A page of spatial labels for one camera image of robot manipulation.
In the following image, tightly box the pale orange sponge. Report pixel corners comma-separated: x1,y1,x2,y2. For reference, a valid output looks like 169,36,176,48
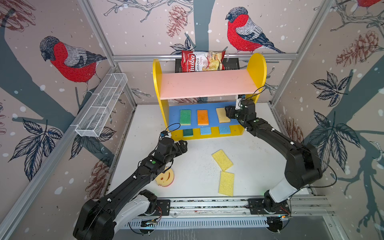
216,108,231,124

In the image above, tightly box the dark green scrub sponge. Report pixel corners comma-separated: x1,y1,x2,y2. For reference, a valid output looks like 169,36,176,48
183,129,194,137

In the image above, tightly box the light blue sponge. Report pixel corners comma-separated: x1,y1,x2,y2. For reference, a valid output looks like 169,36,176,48
219,126,231,135
200,127,212,136

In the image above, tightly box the yellow smiley face sponge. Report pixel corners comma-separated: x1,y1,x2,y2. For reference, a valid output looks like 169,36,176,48
155,169,175,187

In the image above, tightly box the light green scrub sponge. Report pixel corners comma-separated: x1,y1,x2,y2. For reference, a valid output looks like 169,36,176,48
179,110,192,126

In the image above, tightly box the yellow sponge front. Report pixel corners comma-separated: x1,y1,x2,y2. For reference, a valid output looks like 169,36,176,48
219,172,235,197

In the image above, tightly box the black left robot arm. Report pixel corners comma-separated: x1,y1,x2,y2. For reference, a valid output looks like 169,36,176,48
73,137,188,240

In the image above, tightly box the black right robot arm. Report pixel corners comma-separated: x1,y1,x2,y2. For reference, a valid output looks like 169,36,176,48
225,100,323,214

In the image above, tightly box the yellow shelf unit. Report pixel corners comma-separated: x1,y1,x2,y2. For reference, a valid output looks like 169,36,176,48
153,54,267,141

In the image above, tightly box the red cassava chips bag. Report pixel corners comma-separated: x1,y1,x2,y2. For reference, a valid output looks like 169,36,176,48
181,51,226,73

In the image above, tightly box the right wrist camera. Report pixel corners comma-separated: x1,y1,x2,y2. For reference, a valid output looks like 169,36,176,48
235,95,246,110

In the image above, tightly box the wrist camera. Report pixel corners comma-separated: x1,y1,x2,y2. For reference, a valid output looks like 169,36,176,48
159,131,172,140
235,95,246,110

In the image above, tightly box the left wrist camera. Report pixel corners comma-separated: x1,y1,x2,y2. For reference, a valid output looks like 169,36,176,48
159,131,172,140

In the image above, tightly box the black wire basket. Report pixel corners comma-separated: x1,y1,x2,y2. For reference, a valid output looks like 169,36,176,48
175,58,240,73

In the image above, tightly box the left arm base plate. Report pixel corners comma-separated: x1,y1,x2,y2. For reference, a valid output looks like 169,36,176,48
139,199,171,218

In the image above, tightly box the white mesh wall basket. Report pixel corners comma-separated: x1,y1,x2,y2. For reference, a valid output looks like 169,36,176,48
75,73,128,138

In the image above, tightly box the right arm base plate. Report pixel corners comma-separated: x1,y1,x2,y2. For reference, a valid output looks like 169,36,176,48
246,198,291,216

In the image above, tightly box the aluminium front rail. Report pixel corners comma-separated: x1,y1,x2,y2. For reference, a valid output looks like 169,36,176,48
86,194,334,217

